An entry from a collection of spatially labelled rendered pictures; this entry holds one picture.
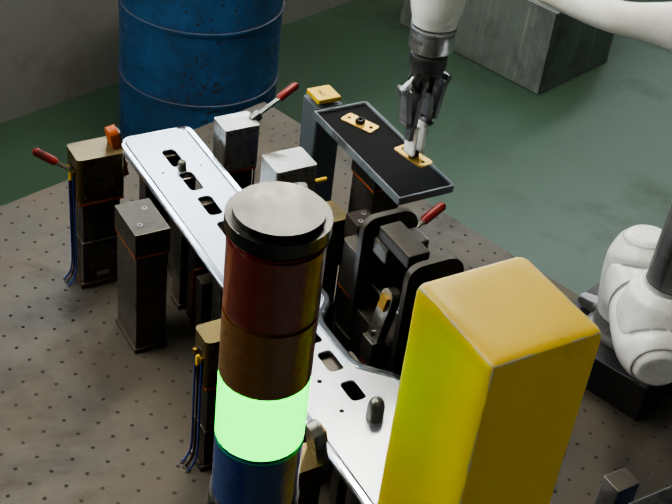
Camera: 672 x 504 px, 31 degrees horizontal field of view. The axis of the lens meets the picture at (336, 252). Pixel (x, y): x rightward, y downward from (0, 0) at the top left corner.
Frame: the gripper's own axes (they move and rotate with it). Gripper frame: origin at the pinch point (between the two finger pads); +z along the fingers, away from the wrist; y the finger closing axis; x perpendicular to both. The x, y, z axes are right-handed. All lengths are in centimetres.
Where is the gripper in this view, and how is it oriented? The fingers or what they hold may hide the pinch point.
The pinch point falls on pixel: (415, 137)
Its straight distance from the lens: 248.2
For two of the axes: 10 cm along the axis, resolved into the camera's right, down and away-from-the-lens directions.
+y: -7.8, 3.1, -5.5
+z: -1.0, 7.9, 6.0
